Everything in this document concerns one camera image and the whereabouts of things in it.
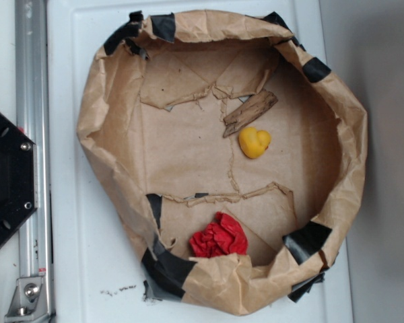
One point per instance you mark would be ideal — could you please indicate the yellow rubber duck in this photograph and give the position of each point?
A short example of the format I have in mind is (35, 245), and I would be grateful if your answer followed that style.
(253, 142)

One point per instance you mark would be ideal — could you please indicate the brown paper bag bin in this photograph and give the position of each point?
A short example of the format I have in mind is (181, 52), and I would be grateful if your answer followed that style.
(151, 125)

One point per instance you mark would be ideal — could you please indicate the crumpled red paper ball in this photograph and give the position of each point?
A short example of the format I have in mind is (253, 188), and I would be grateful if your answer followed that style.
(222, 237)

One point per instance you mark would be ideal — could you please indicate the weathered wood piece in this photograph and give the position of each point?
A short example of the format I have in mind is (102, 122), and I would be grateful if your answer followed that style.
(249, 111)

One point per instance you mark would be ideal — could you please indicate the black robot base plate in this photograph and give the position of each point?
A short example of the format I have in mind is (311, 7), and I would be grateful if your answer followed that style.
(17, 183)

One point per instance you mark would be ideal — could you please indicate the aluminium extrusion rail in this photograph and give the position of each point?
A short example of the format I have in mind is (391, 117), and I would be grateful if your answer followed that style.
(31, 75)

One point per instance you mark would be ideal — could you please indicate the metal corner bracket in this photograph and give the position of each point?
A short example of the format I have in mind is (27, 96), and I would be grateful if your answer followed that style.
(29, 300)

